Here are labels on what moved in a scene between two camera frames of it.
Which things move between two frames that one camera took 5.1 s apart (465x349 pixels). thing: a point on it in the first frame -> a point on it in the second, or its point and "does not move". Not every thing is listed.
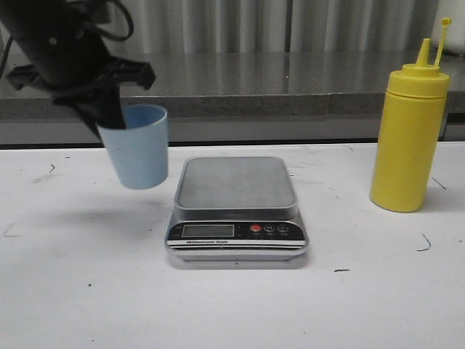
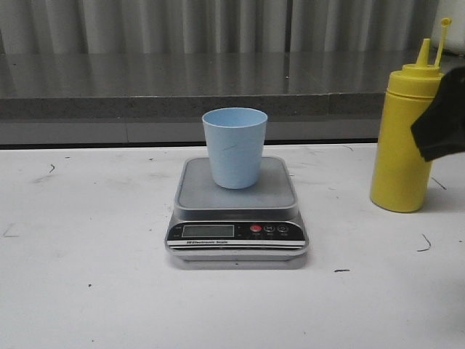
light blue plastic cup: x=139 y=153 -> x=235 y=139
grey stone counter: x=242 y=97 does not move
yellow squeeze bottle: x=411 y=132 does not move
